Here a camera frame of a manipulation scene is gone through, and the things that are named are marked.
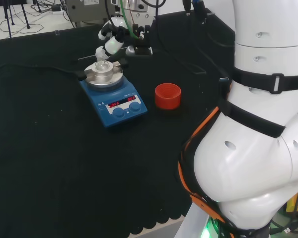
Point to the grey equipment box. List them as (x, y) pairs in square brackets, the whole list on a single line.
[(89, 11)]

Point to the black bench cloth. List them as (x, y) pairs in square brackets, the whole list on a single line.
[(64, 161)]

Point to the heater with blue base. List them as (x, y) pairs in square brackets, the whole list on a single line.
[(119, 116)]

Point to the clear glass round-bottom flask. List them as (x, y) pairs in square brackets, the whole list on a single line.
[(101, 66)]

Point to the red ribbed plastic cup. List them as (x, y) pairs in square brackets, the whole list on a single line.
[(164, 101)]

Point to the thin metal probe rod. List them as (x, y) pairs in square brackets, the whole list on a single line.
[(89, 57)]

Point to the black tripod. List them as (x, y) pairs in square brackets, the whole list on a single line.
[(24, 15)]

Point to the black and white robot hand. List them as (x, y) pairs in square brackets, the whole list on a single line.
[(141, 42)]

